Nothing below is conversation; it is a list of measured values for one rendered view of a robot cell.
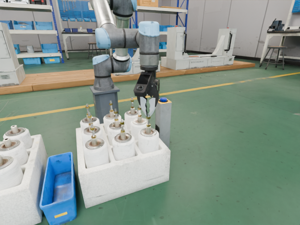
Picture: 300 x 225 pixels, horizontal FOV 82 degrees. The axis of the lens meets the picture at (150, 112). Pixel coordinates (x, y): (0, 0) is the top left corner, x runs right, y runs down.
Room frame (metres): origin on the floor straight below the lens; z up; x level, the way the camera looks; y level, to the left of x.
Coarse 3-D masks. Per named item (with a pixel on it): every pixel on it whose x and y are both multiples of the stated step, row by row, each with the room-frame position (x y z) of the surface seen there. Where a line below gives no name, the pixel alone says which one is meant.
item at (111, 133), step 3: (108, 126) 0.74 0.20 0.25; (126, 126) 0.75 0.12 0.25; (108, 129) 0.71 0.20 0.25; (111, 129) 0.71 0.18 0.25; (114, 129) 0.70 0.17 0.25; (117, 129) 0.70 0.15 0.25; (120, 129) 0.71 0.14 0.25; (126, 129) 0.74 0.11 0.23; (108, 132) 0.71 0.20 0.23; (111, 132) 0.70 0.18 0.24; (114, 132) 0.69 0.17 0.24; (117, 132) 0.70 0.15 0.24; (126, 132) 0.73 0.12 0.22; (108, 135) 0.71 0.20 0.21; (111, 135) 0.70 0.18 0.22; (114, 135) 0.69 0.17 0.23; (108, 138) 0.72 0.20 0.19; (111, 138) 0.70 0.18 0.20; (108, 141) 0.72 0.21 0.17; (111, 141) 0.70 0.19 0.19; (111, 144) 0.70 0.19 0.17
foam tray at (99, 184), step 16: (80, 128) 0.84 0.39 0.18; (80, 144) 0.69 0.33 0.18; (160, 144) 0.69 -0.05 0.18; (80, 160) 0.57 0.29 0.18; (112, 160) 0.57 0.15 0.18; (128, 160) 0.57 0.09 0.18; (144, 160) 0.59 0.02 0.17; (160, 160) 0.62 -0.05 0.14; (80, 176) 0.49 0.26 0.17; (96, 176) 0.51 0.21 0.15; (112, 176) 0.53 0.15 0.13; (128, 176) 0.56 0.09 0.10; (144, 176) 0.59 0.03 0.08; (160, 176) 0.62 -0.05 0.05; (96, 192) 0.51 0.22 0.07; (112, 192) 0.53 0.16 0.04; (128, 192) 0.56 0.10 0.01
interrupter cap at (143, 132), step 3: (144, 129) 0.70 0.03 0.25; (153, 129) 0.70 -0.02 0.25; (141, 132) 0.68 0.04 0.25; (144, 132) 0.68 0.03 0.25; (153, 132) 0.68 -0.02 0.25; (156, 132) 0.67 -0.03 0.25; (144, 135) 0.65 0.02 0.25; (147, 135) 0.65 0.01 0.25; (150, 135) 0.65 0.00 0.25; (153, 135) 0.65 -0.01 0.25
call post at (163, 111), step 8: (160, 104) 0.88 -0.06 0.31; (168, 104) 0.90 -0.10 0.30; (160, 112) 0.88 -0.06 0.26; (168, 112) 0.90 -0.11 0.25; (160, 120) 0.88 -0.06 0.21; (168, 120) 0.90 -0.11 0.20; (160, 128) 0.88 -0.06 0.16; (168, 128) 0.90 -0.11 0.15; (160, 136) 0.88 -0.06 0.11; (168, 136) 0.90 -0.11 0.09; (168, 144) 0.90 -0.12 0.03
